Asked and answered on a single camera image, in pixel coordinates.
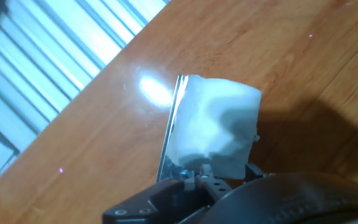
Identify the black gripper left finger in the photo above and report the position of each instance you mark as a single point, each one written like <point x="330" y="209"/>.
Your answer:
<point x="166" y="202"/>

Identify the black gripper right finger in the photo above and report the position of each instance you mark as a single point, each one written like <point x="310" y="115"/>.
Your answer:
<point x="254" y="171"/>

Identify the white paper roll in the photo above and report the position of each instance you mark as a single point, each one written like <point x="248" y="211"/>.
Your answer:
<point x="210" y="124"/>

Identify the shiny metal roll holder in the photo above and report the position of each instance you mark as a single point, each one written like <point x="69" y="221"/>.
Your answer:
<point x="170" y="155"/>

